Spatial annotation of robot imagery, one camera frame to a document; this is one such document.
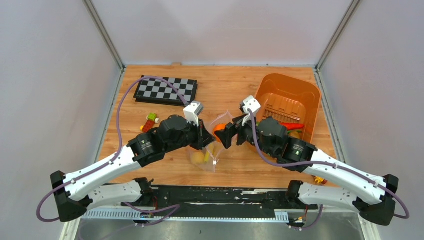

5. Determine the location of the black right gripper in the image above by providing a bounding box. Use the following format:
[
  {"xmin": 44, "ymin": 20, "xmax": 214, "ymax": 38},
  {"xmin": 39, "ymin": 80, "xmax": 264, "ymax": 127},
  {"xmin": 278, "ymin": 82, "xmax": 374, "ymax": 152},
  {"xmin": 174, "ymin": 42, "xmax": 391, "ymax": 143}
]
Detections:
[{"xmin": 215, "ymin": 111, "xmax": 276, "ymax": 158}]

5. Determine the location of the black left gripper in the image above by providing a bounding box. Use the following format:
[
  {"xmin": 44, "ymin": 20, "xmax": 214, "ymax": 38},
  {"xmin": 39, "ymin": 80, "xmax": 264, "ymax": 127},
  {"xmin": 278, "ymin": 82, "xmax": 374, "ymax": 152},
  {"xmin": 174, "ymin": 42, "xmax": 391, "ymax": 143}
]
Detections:
[{"xmin": 165, "ymin": 117, "xmax": 217, "ymax": 154}]

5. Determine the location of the orange tangerine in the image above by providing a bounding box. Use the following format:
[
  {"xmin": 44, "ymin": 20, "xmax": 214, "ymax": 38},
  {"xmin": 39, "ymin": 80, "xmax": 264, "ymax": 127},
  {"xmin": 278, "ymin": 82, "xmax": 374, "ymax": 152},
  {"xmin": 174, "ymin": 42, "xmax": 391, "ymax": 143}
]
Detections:
[{"xmin": 212, "ymin": 123, "xmax": 226, "ymax": 142}]

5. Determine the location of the clear zip top bag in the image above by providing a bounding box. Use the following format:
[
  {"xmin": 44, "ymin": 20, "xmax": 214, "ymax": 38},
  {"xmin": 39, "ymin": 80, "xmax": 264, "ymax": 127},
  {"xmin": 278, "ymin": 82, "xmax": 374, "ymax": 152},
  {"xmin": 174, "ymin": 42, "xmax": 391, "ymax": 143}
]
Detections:
[{"xmin": 186, "ymin": 110, "xmax": 234, "ymax": 172}]

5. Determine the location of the yellow wrinkled round fruit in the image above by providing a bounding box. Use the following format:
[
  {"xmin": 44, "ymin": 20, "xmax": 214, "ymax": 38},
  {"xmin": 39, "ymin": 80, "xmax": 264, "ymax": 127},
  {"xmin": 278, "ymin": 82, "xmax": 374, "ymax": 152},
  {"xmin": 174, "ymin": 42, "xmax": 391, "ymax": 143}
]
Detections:
[{"xmin": 190, "ymin": 151, "xmax": 206, "ymax": 165}]

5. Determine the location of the orange toy carrot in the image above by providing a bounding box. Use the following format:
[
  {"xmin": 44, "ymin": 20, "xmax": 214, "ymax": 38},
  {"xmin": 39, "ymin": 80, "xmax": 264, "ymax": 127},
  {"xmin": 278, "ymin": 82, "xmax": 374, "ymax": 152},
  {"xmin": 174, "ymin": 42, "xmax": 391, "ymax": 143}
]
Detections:
[{"xmin": 280, "ymin": 122, "xmax": 305, "ymax": 131}]

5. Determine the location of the brown potato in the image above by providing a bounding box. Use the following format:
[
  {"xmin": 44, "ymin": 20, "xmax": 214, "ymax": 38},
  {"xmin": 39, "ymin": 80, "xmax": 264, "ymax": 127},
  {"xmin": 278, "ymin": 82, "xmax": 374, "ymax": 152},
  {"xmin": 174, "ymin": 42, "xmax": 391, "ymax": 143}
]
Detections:
[{"xmin": 288, "ymin": 131, "xmax": 302, "ymax": 139}]

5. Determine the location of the orange plastic basket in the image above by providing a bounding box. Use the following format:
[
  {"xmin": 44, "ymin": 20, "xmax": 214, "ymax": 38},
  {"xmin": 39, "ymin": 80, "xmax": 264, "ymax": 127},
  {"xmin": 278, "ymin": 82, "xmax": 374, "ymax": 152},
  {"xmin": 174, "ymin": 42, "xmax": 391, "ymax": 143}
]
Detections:
[{"xmin": 254, "ymin": 73, "xmax": 322, "ymax": 143}]

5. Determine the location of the yellow toy banana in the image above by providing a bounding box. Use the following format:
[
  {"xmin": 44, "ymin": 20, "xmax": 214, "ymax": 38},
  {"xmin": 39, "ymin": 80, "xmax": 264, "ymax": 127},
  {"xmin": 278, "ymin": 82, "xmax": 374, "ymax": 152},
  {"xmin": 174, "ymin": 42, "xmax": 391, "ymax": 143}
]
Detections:
[{"xmin": 204, "ymin": 145, "xmax": 215, "ymax": 164}]

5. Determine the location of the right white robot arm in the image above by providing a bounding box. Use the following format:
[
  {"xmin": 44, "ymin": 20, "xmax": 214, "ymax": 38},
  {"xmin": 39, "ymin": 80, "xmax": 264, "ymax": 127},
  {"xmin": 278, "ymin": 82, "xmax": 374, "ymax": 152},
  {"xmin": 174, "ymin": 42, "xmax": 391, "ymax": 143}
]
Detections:
[{"xmin": 213, "ymin": 116, "xmax": 399, "ymax": 226}]

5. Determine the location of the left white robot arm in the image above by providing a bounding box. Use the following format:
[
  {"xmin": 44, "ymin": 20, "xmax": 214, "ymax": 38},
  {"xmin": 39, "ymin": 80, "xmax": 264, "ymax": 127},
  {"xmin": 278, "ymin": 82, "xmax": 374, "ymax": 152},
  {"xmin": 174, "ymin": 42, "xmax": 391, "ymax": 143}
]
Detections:
[{"xmin": 50, "ymin": 115, "xmax": 216, "ymax": 223}]

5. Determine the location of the red green toy block car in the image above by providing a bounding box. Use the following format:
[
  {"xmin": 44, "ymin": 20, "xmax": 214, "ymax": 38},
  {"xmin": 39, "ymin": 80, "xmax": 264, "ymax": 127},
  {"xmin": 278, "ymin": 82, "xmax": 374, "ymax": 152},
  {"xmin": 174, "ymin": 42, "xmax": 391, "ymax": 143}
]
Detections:
[{"xmin": 140, "ymin": 112, "xmax": 160, "ymax": 133}]

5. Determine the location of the black grey chessboard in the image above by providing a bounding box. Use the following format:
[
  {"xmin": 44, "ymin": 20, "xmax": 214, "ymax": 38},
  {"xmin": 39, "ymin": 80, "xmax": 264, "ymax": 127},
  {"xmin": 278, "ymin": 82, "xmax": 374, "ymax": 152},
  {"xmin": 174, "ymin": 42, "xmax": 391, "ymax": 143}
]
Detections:
[{"xmin": 133, "ymin": 75, "xmax": 198, "ymax": 107}]

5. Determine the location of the yellow red toy block car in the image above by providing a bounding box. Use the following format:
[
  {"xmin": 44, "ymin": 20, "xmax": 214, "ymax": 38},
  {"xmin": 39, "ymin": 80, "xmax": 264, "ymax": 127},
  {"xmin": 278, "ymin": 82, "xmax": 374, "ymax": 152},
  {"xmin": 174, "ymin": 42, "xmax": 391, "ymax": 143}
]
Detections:
[{"xmin": 313, "ymin": 176, "xmax": 328, "ymax": 185}]

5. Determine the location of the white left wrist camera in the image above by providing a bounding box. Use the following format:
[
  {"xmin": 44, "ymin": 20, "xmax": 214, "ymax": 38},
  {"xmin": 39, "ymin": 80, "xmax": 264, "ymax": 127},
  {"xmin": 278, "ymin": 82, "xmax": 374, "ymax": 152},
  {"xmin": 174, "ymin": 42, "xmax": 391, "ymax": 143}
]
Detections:
[{"xmin": 183, "ymin": 101, "xmax": 204, "ymax": 127}]

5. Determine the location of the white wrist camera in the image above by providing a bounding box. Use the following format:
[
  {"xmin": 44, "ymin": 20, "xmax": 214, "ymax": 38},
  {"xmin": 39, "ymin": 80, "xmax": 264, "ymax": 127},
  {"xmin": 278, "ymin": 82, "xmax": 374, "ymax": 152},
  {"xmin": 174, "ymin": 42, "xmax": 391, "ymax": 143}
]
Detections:
[
  {"xmin": 240, "ymin": 95, "xmax": 261, "ymax": 127},
  {"xmin": 183, "ymin": 101, "xmax": 204, "ymax": 127}
]

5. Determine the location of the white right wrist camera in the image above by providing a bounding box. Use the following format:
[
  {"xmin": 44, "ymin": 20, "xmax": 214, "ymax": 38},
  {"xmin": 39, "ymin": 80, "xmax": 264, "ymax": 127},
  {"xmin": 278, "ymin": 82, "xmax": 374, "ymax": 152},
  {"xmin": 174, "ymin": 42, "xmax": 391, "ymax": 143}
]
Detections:
[{"xmin": 240, "ymin": 95, "xmax": 261, "ymax": 127}]

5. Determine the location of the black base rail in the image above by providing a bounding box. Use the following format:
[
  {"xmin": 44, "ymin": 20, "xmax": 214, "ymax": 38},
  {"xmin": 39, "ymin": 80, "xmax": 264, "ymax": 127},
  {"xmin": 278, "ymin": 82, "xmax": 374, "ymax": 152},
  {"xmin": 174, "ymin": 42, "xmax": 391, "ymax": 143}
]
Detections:
[{"xmin": 120, "ymin": 177, "xmax": 319, "ymax": 221}]

